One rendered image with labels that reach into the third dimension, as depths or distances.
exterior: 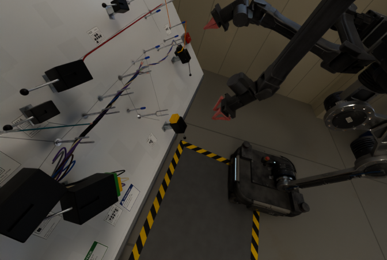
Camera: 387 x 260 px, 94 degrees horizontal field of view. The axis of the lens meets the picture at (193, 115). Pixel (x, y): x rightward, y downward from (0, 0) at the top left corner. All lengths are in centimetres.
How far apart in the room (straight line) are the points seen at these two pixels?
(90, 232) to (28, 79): 43
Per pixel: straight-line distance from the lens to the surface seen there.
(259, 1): 86
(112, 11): 77
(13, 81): 57
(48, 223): 60
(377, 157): 153
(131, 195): 73
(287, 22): 86
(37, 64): 59
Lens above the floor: 162
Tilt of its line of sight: 47 degrees down
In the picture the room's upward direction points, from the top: 22 degrees clockwise
